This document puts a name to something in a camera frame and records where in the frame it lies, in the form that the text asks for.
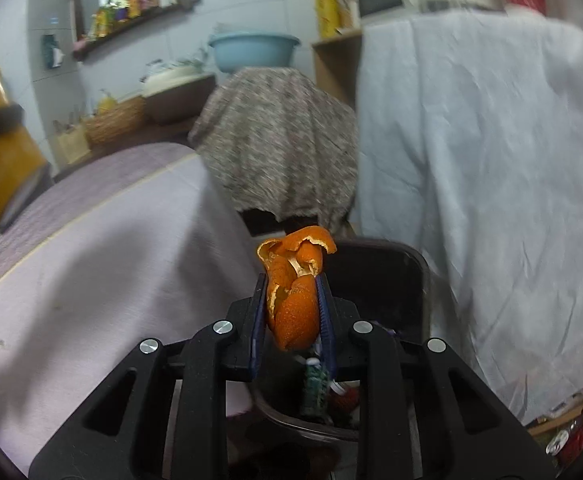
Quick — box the light blue plastic basin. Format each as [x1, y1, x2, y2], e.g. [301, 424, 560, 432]
[208, 33, 301, 74]

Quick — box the pink tablecloth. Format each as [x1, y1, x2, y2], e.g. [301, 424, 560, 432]
[0, 142, 272, 476]

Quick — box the metal drink can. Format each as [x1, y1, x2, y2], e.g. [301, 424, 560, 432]
[545, 430, 571, 457]

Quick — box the dark brown trash bin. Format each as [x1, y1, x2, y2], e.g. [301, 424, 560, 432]
[250, 239, 431, 443]

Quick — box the paisley patterned cloth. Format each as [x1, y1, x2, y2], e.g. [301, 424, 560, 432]
[188, 66, 360, 236]

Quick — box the yellow film roll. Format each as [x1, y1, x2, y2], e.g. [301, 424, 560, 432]
[312, 0, 347, 39]

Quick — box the cream and brown pot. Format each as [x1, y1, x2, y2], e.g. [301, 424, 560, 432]
[142, 67, 218, 125]

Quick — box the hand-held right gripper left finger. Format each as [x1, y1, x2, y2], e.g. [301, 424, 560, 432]
[28, 272, 268, 480]

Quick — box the teal wall holder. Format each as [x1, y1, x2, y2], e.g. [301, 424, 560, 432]
[41, 34, 65, 70]

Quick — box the white cover cloth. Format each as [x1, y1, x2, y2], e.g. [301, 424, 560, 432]
[349, 7, 583, 426]

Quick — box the woven wicker basket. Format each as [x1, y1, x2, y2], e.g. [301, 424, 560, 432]
[82, 96, 147, 149]

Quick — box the beige utensil holder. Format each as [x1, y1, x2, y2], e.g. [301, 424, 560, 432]
[52, 119, 92, 166]

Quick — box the orange peel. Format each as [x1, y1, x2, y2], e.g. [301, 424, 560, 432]
[256, 226, 338, 352]

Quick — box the green packet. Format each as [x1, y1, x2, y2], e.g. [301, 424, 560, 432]
[300, 362, 330, 418]

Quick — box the wooden cabinet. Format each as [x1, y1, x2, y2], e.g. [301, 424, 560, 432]
[311, 29, 363, 111]

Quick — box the yellow object with black band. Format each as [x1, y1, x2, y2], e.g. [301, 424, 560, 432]
[0, 62, 55, 234]

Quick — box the wooden framed wall shelf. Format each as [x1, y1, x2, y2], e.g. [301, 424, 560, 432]
[70, 0, 202, 63]

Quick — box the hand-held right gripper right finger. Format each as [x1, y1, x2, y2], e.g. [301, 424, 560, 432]
[315, 275, 557, 480]

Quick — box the row of bottles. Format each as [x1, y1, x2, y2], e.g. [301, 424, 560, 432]
[91, 0, 178, 38]

